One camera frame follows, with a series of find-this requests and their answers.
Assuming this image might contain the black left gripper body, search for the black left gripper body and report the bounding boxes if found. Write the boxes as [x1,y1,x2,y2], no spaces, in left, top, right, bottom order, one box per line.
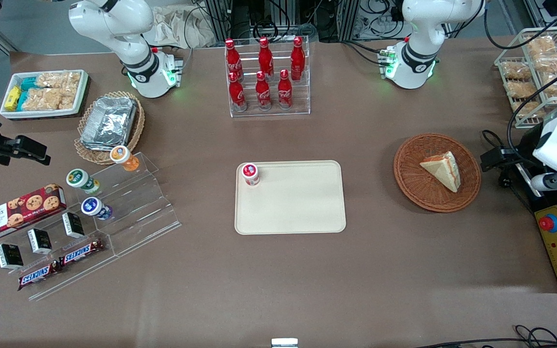
[515,121,546,168]

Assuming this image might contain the triangular sandwich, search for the triangular sandwich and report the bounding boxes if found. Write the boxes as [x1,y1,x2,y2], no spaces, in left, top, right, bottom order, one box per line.
[419,151,462,193]

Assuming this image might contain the oval light wicker basket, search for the oval light wicker basket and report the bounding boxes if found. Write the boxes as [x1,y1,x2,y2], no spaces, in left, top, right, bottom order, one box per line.
[74,91,146,165]

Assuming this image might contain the round brown wicker basket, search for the round brown wicker basket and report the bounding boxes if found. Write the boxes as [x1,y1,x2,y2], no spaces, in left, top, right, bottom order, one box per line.
[394,133,482,213]

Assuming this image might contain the beige plastic tray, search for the beige plastic tray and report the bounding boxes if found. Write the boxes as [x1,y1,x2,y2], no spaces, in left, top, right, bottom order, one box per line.
[234,160,347,235]

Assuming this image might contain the white rectangular snack box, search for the white rectangular snack box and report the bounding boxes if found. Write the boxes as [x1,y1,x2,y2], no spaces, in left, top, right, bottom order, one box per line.
[0,69,89,120]

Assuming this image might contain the clear bag rice crackers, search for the clear bag rice crackers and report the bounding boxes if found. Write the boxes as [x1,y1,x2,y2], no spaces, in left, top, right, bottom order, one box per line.
[36,71,81,89]
[22,87,76,111]

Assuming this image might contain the yellow snack packet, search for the yellow snack packet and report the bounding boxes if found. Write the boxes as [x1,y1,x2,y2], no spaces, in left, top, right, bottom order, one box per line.
[4,86,22,111]

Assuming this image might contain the red Walkers cookie box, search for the red Walkers cookie box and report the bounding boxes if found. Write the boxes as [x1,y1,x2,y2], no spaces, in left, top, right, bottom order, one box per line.
[0,183,67,243]

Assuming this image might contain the green lid yogurt cup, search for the green lid yogurt cup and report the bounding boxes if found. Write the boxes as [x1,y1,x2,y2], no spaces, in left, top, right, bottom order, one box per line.
[66,168,101,195]

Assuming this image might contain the stack of foil trays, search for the stack of foil trays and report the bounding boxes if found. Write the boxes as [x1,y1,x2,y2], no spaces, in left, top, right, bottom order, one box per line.
[80,96,138,149]

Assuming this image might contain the small black box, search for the small black box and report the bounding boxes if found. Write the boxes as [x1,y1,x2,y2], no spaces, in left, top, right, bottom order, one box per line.
[27,228,53,255]
[62,212,86,239]
[0,243,24,270]

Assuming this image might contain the blue lid yogurt cup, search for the blue lid yogurt cup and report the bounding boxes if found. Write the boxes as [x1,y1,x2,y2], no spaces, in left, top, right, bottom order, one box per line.
[81,197,113,221]

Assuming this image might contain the orange lid yogurt cup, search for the orange lid yogurt cup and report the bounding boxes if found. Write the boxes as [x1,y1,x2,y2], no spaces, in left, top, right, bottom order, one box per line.
[110,145,140,172]

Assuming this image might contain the Snickers bar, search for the Snickers bar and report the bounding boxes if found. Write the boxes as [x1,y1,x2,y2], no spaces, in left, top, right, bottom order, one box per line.
[17,261,62,291]
[59,239,106,267]

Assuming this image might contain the clear acrylic stepped display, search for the clear acrylic stepped display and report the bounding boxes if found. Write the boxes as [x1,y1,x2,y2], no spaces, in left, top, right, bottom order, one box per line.
[0,152,181,301]

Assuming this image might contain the beige cloth bag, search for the beige cloth bag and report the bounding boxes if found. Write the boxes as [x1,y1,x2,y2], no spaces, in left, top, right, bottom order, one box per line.
[143,5,217,48]

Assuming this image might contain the clear acrylic bottle rack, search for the clear acrylic bottle rack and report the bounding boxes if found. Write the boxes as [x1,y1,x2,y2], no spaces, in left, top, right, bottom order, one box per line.
[224,36,311,118]

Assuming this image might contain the red cola bottle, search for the red cola bottle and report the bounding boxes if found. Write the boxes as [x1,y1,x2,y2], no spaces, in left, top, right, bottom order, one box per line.
[229,72,248,112]
[278,69,294,110]
[225,39,243,80]
[255,71,273,111]
[258,37,275,79]
[290,36,306,82]

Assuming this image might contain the red lid yogurt cup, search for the red lid yogurt cup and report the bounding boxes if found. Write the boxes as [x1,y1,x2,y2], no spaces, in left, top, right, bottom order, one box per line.
[241,163,261,187]

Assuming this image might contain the black cable with plug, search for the black cable with plug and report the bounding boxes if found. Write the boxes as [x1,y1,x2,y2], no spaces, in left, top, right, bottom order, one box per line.
[482,130,535,213]

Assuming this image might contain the white wire rack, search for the white wire rack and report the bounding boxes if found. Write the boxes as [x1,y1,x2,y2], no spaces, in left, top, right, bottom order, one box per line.
[494,27,557,129]

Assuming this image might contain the aluminium profile frame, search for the aluminium profile frame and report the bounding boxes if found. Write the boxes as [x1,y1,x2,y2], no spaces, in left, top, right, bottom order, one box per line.
[524,0,557,28]

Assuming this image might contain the black floor cable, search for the black floor cable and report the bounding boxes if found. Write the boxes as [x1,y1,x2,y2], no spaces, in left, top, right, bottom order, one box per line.
[414,325,557,348]

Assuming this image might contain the equipment rack with cables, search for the equipment rack with cables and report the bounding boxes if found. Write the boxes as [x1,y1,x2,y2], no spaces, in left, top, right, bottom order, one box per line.
[204,0,405,43]

